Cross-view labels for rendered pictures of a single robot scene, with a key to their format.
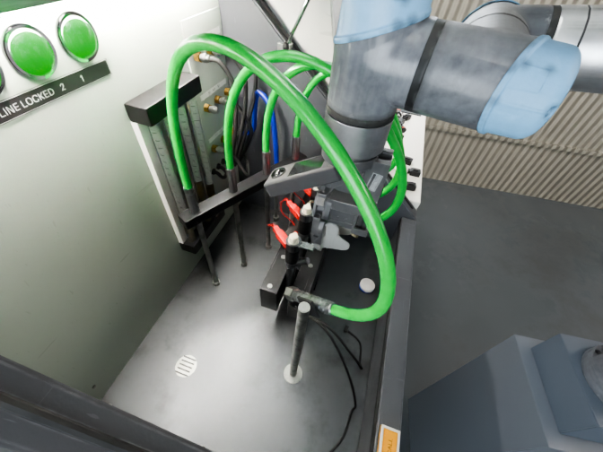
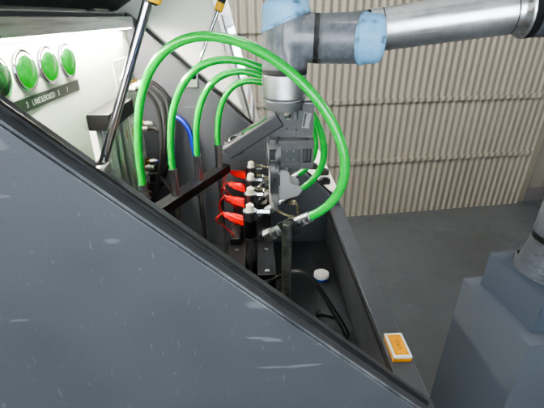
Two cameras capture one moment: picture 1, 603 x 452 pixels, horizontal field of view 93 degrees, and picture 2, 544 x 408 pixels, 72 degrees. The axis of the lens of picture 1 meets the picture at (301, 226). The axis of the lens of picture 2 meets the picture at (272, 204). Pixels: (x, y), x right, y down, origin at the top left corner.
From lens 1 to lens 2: 0.36 m
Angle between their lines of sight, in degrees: 25
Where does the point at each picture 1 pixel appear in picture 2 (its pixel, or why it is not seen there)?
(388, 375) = (373, 305)
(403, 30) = (301, 17)
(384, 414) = (383, 330)
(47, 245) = not seen: hidden behind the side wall
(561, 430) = (531, 329)
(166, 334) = not seen: hidden behind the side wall
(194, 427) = not seen: outside the picture
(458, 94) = (338, 40)
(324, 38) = (222, 67)
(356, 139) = (290, 85)
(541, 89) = (375, 29)
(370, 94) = (291, 53)
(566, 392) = (517, 294)
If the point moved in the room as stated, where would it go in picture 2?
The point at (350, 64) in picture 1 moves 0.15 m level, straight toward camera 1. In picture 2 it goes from (277, 38) to (301, 45)
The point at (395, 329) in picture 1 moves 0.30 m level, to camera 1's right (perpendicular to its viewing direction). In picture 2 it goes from (362, 276) to (478, 253)
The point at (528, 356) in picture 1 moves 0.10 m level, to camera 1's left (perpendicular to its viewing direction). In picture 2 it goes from (481, 290) to (449, 296)
